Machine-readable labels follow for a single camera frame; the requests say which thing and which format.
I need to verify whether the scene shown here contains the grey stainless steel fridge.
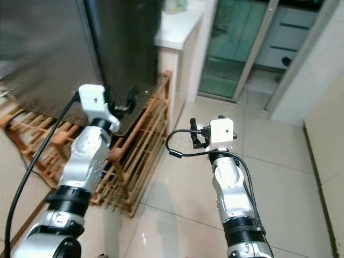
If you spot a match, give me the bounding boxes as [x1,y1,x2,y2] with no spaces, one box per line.
[0,0,162,136]

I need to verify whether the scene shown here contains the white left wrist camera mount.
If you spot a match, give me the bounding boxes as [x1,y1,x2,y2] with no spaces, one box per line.
[78,84,120,125]

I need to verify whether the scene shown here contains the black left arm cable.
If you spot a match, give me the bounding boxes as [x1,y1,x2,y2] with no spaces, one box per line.
[4,91,81,258]

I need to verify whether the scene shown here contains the pale bottle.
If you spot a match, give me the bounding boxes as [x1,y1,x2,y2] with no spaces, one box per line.
[164,0,189,15]

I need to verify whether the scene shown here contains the orange-brown wooden rack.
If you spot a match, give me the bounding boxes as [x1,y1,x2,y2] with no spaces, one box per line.
[0,71,173,218]

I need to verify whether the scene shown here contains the grey fridge door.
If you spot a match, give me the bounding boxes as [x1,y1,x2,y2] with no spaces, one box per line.
[0,0,106,123]

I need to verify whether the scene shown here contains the glass sliding door metal frame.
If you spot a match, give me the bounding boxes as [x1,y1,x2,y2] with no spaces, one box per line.
[198,0,326,104]

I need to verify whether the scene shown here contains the white counter cabinet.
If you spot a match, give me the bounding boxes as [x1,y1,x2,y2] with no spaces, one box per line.
[154,0,219,104]

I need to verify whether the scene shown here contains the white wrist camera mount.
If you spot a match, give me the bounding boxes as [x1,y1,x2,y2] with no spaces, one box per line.
[209,118,235,151]
[78,84,120,125]

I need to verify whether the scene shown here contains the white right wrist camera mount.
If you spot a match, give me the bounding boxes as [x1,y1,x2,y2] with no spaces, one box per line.
[209,118,235,151]

